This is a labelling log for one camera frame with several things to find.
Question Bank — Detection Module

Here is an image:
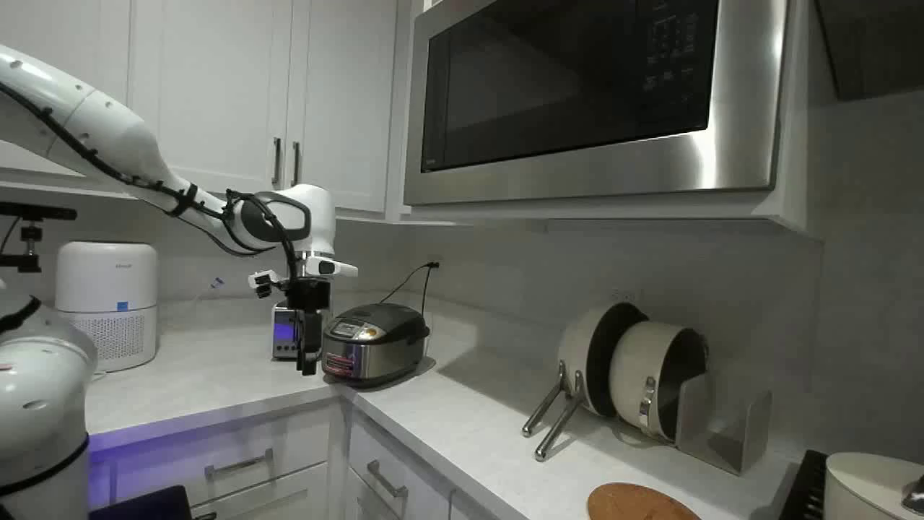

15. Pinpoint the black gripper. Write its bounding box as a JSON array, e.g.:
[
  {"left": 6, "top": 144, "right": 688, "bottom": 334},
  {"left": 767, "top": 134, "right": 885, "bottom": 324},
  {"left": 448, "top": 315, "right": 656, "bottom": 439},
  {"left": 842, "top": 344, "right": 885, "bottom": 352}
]
[{"left": 282, "top": 276, "right": 331, "bottom": 377}]

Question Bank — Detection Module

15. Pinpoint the silver metal control box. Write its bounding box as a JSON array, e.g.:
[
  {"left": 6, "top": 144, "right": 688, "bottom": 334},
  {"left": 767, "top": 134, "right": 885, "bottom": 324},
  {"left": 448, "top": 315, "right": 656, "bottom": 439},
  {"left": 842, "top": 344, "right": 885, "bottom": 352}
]
[{"left": 269, "top": 303, "right": 325, "bottom": 364}]

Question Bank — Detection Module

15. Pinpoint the dark silver rice cooker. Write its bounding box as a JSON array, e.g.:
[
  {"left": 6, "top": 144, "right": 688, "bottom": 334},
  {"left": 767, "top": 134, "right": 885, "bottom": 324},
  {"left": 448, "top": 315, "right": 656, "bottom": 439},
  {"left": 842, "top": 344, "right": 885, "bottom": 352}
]
[{"left": 316, "top": 300, "right": 433, "bottom": 390}]

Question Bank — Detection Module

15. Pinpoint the white lower cabinet with drawers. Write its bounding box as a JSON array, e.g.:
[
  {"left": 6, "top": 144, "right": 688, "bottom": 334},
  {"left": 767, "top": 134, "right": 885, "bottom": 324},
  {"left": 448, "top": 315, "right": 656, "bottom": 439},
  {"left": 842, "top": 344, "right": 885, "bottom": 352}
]
[{"left": 84, "top": 391, "right": 501, "bottom": 520}]

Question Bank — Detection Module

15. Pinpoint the white cylindrical air purifier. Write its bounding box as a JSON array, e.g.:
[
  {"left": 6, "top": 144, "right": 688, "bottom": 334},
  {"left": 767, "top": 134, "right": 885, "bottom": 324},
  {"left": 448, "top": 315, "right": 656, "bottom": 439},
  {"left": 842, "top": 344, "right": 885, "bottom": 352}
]
[{"left": 52, "top": 238, "right": 161, "bottom": 376}]

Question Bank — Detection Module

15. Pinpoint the dark chair back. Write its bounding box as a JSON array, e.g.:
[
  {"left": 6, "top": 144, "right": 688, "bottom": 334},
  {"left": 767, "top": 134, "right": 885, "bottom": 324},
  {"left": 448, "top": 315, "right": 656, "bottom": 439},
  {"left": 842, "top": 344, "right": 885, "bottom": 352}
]
[{"left": 90, "top": 481, "right": 197, "bottom": 520}]

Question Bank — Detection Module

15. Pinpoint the white upper cabinet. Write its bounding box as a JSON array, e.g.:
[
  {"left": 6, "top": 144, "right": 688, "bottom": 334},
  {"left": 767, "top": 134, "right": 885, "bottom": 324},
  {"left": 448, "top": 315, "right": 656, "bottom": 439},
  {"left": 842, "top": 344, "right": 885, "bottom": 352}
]
[{"left": 0, "top": 0, "right": 405, "bottom": 215}]

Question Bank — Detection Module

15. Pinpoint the large cream frying pan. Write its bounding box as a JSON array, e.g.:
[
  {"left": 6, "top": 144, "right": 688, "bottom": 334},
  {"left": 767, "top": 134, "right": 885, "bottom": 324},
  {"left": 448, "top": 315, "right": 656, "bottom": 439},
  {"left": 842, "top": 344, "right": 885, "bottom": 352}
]
[{"left": 519, "top": 300, "right": 650, "bottom": 439}]

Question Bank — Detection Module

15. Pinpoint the cream saucepan with dark inside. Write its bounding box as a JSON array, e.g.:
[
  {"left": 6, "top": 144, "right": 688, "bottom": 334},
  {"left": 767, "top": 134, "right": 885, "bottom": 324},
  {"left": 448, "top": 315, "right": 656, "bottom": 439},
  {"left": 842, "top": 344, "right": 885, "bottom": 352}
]
[{"left": 530, "top": 318, "right": 712, "bottom": 461}]

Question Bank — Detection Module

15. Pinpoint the round brown wooden board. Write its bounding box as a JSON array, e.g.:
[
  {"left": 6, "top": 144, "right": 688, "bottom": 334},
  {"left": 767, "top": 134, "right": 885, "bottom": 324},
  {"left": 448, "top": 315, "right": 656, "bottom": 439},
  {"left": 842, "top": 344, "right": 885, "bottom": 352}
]
[{"left": 586, "top": 480, "right": 705, "bottom": 520}]

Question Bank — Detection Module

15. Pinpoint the stainless steel microwave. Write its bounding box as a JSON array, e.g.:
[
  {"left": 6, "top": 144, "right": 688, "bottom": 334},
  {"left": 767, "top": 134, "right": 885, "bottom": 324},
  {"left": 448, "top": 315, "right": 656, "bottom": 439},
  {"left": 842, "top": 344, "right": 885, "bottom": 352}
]
[{"left": 402, "top": 0, "right": 790, "bottom": 208}]

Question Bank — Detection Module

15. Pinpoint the black stove top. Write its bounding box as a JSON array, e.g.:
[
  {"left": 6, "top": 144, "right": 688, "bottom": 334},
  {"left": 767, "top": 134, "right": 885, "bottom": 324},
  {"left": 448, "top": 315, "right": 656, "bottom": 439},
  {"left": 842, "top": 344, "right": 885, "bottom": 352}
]
[{"left": 773, "top": 448, "right": 835, "bottom": 520}]

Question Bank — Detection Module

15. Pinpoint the white pot with lid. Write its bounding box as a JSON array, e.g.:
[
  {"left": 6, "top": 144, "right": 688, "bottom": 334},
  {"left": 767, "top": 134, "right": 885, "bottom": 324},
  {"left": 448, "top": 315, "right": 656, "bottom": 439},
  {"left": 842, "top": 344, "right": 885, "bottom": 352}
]
[{"left": 823, "top": 448, "right": 924, "bottom": 520}]

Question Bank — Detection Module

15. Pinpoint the dark range hood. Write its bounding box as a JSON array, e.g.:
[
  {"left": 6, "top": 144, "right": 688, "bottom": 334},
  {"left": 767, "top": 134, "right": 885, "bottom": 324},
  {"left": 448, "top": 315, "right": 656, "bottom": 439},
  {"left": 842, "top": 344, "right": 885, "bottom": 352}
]
[{"left": 813, "top": 0, "right": 924, "bottom": 103}]

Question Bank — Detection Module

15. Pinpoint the black rice cooker power cord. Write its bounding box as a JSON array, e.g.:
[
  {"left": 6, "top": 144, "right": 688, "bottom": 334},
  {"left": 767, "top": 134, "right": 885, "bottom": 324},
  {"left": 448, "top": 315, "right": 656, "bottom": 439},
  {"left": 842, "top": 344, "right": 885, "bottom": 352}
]
[{"left": 376, "top": 259, "right": 438, "bottom": 311}]

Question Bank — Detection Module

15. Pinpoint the metal drawer handle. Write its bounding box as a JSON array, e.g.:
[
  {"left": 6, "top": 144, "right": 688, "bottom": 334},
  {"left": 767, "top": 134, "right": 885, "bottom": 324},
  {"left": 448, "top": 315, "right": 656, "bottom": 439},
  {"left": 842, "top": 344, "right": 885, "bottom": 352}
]
[
  {"left": 202, "top": 445, "right": 276, "bottom": 484},
  {"left": 363, "top": 456, "right": 413, "bottom": 501}
]

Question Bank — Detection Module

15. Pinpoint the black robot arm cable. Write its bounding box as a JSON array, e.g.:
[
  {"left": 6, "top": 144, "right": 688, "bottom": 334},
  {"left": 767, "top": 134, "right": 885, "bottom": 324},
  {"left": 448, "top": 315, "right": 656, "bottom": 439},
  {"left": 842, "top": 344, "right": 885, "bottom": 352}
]
[{"left": 0, "top": 79, "right": 316, "bottom": 287}]

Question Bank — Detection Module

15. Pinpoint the black camera stand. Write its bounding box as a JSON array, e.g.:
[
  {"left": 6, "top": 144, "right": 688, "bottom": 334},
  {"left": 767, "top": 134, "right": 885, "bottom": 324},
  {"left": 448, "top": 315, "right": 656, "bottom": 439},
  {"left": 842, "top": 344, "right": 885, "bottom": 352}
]
[{"left": 0, "top": 199, "right": 80, "bottom": 276}]

